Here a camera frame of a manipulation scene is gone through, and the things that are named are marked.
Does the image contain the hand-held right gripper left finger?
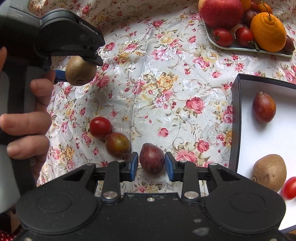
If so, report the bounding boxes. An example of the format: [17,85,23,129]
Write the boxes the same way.
[62,152,139,202]

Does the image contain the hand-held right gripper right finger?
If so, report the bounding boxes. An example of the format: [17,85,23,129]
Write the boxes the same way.
[165,152,241,202]

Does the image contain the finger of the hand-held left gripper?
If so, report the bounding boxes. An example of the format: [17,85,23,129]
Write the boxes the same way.
[75,47,104,67]
[55,70,68,83]

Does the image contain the dark red plum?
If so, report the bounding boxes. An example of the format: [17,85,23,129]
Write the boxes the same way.
[283,35,295,53]
[242,10,257,25]
[139,142,165,175]
[252,91,277,124]

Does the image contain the brown kiwi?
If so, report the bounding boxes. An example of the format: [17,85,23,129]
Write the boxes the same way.
[65,56,97,86]
[251,154,287,193]

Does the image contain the dark box white inside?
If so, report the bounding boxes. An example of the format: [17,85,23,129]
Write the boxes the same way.
[228,74,296,234]

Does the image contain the person's left hand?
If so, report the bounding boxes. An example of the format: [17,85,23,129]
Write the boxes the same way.
[0,46,56,186]

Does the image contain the brownish red tomato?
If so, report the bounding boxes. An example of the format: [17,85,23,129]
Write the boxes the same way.
[105,132,130,158]

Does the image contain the floral tablecloth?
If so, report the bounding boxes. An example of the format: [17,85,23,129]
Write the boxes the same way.
[26,0,296,197]

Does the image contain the pale green plate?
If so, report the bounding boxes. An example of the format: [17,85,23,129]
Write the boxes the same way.
[200,14,295,58]

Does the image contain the red apple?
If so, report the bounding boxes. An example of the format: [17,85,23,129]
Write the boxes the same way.
[198,0,244,30]

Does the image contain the small orange mandarin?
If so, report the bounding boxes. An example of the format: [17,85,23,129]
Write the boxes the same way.
[257,2,273,14]
[239,0,252,12]

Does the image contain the large bumpy orange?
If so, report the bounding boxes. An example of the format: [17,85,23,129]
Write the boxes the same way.
[250,11,287,52]

